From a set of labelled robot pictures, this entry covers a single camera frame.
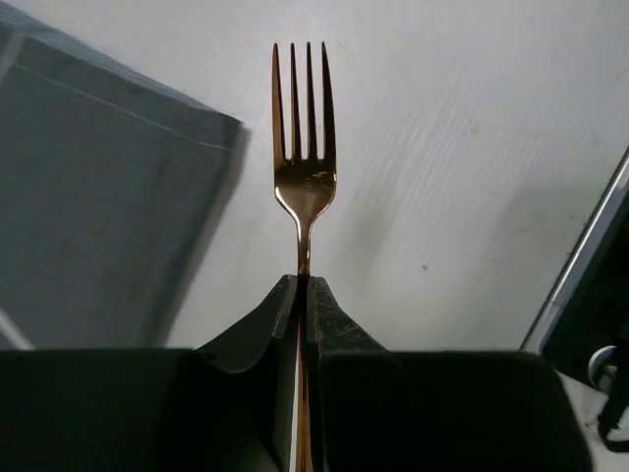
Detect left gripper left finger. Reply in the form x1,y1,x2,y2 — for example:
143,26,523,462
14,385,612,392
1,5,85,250
1,275,298,471

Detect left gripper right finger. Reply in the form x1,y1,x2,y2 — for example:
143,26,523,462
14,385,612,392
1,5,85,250
307,277,593,471

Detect copper fork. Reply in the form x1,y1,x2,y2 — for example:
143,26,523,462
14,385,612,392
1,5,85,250
271,44,337,471

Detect grey striped placemat cloth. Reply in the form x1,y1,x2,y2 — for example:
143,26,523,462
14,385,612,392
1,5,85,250
1,4,242,350

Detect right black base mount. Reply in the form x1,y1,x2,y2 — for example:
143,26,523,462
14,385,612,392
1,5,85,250
521,157,628,453

